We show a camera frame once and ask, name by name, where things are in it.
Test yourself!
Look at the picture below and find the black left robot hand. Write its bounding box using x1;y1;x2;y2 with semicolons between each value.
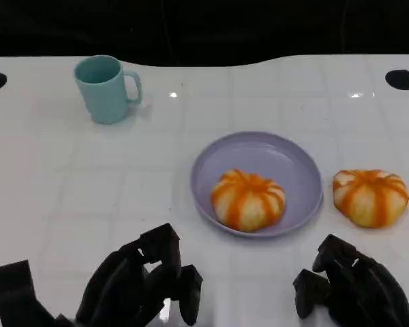
75;223;204;327

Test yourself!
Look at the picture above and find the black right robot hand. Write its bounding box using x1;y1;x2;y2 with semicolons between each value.
292;234;409;327

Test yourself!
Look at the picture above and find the orange white toy bread roll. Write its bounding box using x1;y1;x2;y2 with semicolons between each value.
332;169;409;229
210;168;288;233

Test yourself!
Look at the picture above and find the lilac plate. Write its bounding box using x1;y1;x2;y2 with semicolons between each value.
190;131;324;238

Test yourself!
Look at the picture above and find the pale green mug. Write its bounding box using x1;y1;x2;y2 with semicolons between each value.
74;54;143;125

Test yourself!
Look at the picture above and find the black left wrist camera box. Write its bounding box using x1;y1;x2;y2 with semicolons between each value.
0;260;76;327

